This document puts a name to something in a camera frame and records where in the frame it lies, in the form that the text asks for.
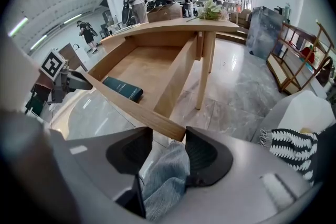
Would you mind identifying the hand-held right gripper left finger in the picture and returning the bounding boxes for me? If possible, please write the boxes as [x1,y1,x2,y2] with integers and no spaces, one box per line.
[64,127,153,218]

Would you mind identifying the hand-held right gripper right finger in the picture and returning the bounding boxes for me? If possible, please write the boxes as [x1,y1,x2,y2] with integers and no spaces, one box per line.
[178,127,322,224]

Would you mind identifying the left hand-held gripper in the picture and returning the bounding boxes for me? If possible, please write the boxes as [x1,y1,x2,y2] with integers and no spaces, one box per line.
[39,48,93,105]

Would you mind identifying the wooden drawer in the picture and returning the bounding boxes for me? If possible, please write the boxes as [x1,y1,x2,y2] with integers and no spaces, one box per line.
[86,33,200,142]

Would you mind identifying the person's left forearm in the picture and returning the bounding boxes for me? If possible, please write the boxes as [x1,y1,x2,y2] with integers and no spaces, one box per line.
[0,34,41,87]

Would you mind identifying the wooden coffee table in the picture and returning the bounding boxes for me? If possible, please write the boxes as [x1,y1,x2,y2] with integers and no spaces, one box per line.
[99,17,240,111]

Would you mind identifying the dark wooden side shelf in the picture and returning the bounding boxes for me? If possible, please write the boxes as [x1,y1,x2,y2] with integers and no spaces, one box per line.
[266,19,336,95]

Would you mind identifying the dark brown wooden cabinet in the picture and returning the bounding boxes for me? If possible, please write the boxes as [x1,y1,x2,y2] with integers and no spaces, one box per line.
[58,42,89,73]

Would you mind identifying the dark green book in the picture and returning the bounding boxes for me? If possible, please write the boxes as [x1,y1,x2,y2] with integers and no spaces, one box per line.
[102,77,144,103]

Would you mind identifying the long ceiling light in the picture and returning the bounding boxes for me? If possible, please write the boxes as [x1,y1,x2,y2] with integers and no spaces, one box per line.
[7,16,29,38]
[29,34,48,51]

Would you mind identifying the person's blue jeans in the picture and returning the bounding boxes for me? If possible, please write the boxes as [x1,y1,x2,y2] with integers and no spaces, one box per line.
[140,140,192,221]

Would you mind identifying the black white zigzag blanket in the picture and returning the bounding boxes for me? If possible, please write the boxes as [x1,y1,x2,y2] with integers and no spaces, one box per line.
[258,125,336,188]

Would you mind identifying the brown bag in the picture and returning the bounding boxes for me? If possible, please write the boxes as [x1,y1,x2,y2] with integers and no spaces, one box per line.
[314,56,334,88]

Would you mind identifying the low wooden platform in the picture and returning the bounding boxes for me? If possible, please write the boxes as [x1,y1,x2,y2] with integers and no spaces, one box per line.
[215,30,249,45]

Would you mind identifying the grey marble panel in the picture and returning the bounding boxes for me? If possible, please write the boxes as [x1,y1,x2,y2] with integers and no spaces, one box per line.
[245,6,285,61]

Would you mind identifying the artificial flower sprig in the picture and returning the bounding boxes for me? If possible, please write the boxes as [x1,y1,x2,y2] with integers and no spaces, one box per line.
[186,0,229,23]

